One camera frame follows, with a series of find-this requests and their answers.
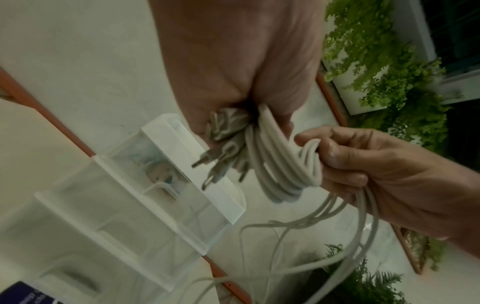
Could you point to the white drawer organizer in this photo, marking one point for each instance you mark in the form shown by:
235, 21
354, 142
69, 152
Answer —
112, 207

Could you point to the purple round sticker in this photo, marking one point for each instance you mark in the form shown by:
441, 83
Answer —
22, 294

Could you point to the green fern plant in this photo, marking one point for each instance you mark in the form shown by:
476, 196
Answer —
367, 282

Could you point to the white table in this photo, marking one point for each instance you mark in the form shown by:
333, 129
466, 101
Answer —
30, 154

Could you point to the person's right hand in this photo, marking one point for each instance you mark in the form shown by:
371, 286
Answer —
393, 178

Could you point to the person's left hand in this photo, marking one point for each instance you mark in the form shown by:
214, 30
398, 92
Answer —
240, 53

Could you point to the green hanging plant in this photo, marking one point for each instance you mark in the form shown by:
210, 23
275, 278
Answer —
393, 83

